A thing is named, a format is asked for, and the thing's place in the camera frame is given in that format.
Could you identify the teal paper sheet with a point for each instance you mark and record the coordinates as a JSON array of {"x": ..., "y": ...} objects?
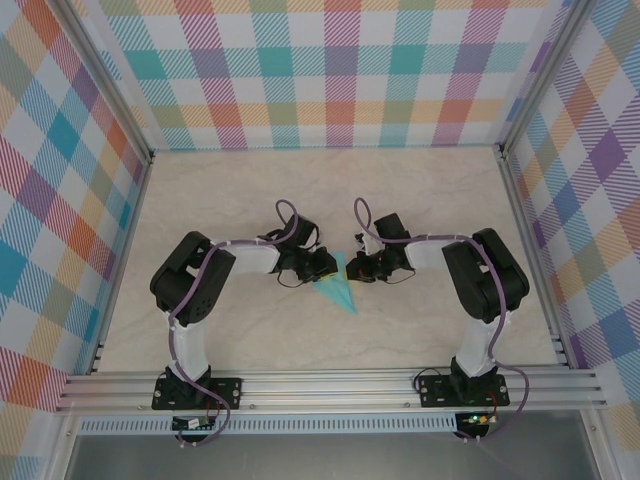
[{"x": 340, "y": 295}]

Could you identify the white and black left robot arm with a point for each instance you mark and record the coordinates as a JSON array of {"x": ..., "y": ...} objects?
[{"x": 250, "y": 260}]

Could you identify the small circuit board with LED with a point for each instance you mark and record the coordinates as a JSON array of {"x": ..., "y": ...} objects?
[{"x": 477, "y": 419}]

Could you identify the long aluminium mounting rail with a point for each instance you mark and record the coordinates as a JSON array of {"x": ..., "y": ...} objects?
[{"x": 325, "y": 390}]

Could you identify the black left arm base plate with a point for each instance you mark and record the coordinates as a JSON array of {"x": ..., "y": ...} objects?
[{"x": 230, "y": 392}]

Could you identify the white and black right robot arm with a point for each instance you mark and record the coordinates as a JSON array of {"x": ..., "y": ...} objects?
[{"x": 425, "y": 255}]

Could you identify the aluminium table side rail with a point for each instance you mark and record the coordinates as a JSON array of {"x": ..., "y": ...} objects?
[
  {"x": 517, "y": 200},
  {"x": 126, "y": 250}
]

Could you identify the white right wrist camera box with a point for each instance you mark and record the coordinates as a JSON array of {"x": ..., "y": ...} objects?
[{"x": 365, "y": 245}]

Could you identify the small black circuit board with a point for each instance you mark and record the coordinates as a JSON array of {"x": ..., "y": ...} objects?
[{"x": 192, "y": 425}]

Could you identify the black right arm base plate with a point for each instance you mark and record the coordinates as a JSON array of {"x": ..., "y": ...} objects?
[{"x": 430, "y": 400}]

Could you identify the aluminium frame post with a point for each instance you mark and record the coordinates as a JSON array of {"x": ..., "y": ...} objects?
[
  {"x": 110, "y": 80},
  {"x": 538, "y": 75}
]

